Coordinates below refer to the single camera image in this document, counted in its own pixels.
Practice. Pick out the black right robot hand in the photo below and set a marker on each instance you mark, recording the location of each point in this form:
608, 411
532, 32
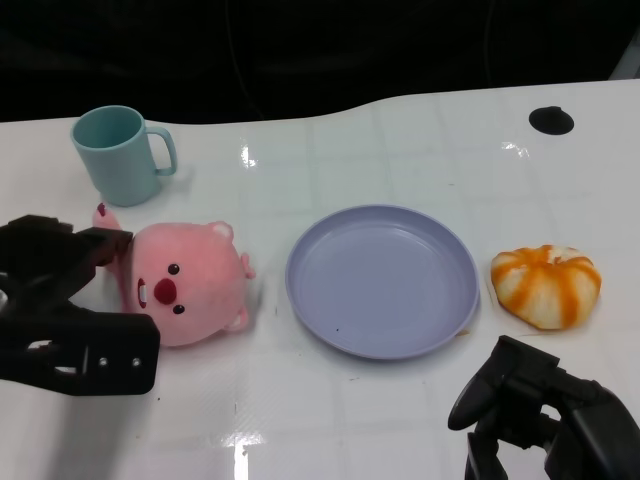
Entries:
525, 390

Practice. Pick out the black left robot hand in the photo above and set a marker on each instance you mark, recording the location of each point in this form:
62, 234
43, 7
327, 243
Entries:
40, 260

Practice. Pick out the pink plush doll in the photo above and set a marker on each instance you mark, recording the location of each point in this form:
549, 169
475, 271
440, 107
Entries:
200, 280

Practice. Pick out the purple plastic plate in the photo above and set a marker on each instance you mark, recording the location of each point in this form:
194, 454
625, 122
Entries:
380, 285

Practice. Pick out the orange white bun toy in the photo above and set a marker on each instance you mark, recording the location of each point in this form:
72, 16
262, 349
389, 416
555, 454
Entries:
545, 290

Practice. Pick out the teal plastic mug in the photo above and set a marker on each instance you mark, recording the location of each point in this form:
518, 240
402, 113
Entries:
120, 160

